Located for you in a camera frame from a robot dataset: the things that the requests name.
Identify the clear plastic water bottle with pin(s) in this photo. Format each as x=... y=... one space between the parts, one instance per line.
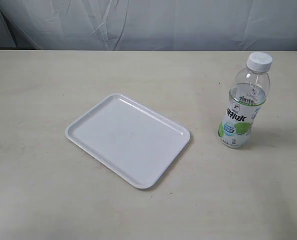
x=247 y=95

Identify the white rectangular plastic tray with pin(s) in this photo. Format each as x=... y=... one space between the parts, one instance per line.
x=135 y=142

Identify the white wrinkled backdrop curtain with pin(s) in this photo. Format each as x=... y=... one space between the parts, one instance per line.
x=149 y=25

